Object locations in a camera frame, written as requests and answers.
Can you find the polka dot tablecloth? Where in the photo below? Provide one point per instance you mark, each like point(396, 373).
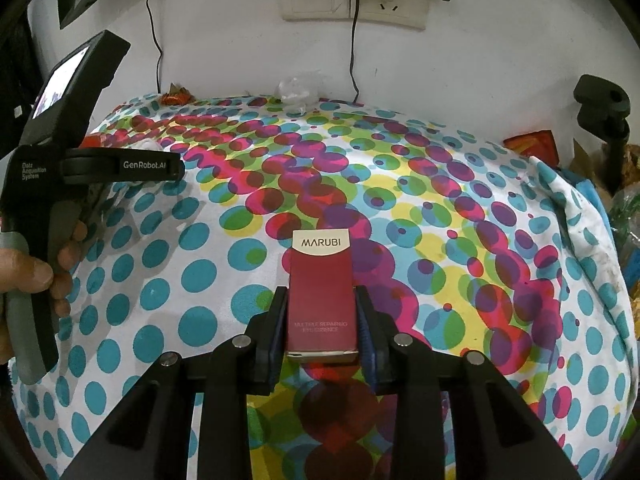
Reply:
point(450, 260)

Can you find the orange red packet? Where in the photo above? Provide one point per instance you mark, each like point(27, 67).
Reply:
point(532, 144)

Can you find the person's left hand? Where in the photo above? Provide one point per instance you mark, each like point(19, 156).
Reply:
point(25, 272)

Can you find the red foil wrapper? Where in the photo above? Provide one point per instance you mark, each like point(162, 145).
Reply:
point(175, 94)

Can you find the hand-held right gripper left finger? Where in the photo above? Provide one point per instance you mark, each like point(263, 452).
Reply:
point(275, 360)

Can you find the pile of plastic bags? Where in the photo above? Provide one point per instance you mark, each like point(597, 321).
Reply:
point(625, 220)

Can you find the blue cloth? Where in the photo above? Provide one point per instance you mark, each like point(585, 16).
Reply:
point(597, 205)

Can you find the black clamp stand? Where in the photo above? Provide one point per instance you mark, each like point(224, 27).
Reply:
point(605, 110)

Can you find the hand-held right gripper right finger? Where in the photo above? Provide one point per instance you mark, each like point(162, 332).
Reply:
point(367, 355)

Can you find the dark red box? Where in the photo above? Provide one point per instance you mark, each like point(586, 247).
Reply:
point(320, 300)

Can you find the clear plastic wrapper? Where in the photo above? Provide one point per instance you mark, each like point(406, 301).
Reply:
point(297, 91)

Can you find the white wall power socket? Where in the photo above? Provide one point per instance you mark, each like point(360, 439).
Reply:
point(392, 7)

